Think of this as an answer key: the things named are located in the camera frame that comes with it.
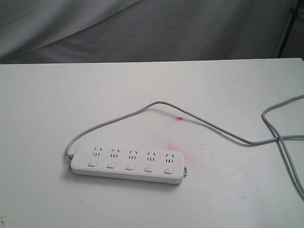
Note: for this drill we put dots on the white five-outlet power strip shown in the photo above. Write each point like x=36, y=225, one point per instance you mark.
x=153, y=165

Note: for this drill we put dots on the grey backdrop cloth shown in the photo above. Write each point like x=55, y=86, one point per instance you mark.
x=97, y=31

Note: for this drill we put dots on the black tripod stand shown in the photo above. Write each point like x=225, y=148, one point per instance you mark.
x=294, y=13

